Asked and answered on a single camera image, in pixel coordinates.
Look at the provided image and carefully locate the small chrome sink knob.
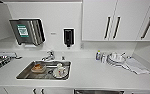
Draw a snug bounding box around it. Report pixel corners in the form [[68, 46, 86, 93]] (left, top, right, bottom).
[[61, 55, 66, 61]]

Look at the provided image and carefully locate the white saucer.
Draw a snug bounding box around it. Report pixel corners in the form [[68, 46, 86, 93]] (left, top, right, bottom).
[[52, 68, 71, 80]]

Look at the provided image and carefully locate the black base cabinet handle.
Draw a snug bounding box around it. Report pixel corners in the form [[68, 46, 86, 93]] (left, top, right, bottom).
[[32, 87, 37, 94], [40, 87, 46, 94]]

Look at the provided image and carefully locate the stainless steel sink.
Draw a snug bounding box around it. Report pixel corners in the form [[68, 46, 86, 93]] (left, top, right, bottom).
[[15, 59, 73, 82]]

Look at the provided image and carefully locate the steel dishwasher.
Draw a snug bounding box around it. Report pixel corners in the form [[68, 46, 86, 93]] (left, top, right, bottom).
[[73, 88, 126, 94]]

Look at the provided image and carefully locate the white mug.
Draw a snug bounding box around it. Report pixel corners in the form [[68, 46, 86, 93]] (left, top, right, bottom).
[[55, 62, 67, 78]]

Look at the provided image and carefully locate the chrome faucet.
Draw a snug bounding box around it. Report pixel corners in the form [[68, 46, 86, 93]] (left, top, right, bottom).
[[40, 49, 57, 62]]

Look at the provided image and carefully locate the steel paper towel dispenser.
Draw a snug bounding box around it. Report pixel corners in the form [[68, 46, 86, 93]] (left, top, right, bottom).
[[8, 17, 47, 47]]

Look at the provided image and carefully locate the small wall label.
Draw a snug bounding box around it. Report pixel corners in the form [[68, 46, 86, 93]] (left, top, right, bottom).
[[49, 31, 58, 35]]

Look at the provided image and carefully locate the black bar cabinet handle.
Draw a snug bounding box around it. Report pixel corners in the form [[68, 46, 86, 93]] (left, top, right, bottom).
[[140, 15, 150, 40], [103, 15, 112, 40], [112, 15, 122, 40]]

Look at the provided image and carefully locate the black soap dispenser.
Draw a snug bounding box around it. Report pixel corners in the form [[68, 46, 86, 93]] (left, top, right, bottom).
[[62, 27, 76, 48]]

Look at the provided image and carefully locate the blue dish soap bottle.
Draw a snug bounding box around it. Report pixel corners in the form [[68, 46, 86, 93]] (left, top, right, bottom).
[[94, 49, 102, 63]]

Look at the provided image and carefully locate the white cup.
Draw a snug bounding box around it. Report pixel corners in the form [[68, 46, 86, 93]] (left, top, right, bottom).
[[110, 52, 121, 61]]

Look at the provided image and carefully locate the white utensil handle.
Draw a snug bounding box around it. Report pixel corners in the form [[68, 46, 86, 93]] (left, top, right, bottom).
[[119, 51, 127, 58]]

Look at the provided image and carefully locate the round sink drain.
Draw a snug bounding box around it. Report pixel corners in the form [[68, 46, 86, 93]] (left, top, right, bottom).
[[45, 68, 56, 76]]

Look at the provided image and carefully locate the white base cabinet door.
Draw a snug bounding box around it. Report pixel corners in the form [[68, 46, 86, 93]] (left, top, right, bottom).
[[0, 87, 39, 94], [37, 87, 75, 94]]

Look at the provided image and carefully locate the small white bottle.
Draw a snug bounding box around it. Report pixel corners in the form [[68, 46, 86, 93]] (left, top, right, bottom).
[[100, 52, 107, 64]]

